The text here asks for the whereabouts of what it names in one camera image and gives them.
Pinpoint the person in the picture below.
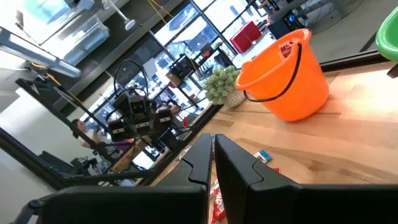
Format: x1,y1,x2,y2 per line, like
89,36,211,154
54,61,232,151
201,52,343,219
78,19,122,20
70,118,110,149

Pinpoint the potted artificial green plant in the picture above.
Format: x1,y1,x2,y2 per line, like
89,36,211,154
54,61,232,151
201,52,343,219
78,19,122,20
203,66,247,109

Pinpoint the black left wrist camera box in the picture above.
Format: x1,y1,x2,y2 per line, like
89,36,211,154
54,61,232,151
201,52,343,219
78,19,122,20
128,95,152,116

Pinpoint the green plastic bucket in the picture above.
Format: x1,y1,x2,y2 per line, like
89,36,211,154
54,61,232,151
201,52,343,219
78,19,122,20
375,6,398,63

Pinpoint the red cabinet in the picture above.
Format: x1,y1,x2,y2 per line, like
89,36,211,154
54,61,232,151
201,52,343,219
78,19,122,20
229,30,253,54
241,21,263,43

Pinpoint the white blue hershey's bar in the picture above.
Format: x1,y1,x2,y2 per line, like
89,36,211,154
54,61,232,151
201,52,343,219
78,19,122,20
253,149,273,164

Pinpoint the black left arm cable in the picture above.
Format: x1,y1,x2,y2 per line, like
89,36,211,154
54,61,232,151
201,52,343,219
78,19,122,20
113,58,150,98

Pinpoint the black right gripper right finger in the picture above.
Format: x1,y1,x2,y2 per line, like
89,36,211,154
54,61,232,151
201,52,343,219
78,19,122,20
214,133,398,224

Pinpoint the black computer tower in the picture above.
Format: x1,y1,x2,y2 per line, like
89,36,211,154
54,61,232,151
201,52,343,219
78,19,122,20
267,10,307,40

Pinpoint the orange plastic bucket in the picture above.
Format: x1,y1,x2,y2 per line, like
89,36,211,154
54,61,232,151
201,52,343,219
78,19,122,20
235,28,330,122

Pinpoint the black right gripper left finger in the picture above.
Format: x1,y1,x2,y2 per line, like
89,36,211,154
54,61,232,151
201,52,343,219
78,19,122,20
37,133,213,224

